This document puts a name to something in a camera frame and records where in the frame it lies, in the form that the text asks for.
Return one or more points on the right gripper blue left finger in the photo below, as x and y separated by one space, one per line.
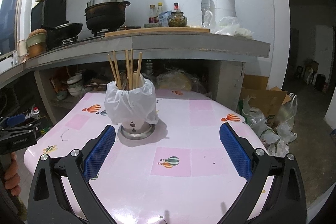
96 150

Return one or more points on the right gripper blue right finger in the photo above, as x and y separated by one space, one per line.
240 159

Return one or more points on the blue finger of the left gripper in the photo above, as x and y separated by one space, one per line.
15 120

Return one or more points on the angled wooden chopstick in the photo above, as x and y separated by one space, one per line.
113 71

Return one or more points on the cream plastic ladle spoon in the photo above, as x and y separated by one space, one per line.
141 80

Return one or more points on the person left hand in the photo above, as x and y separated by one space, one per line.
12 178

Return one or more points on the steel utensil holder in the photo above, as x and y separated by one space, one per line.
136 129

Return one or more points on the cardboard box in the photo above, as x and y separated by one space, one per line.
268 101

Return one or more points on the stack of white bowls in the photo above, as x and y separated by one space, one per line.
75 85

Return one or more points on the white plastic bag on holder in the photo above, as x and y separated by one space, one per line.
130 105

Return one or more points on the brown ceramic crock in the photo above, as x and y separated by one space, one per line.
36 42

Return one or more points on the yellow bag under counter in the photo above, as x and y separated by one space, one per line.
177 79

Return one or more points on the black wok on stove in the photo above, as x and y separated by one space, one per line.
66 31

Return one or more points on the black microwave oven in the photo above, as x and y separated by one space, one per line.
48 13

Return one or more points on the clear plastic bag on counter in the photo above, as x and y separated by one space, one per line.
228 25

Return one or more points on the wooden cutting board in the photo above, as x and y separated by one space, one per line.
157 30

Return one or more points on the glass pickle jar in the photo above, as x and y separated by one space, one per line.
177 19

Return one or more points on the black steamer pot with lid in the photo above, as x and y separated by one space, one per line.
105 15

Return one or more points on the red label sauce bottle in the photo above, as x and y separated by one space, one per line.
152 16

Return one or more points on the red cap soy bottle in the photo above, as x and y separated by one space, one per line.
176 7

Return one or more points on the yellow cap oil bottle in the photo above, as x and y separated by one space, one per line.
159 10

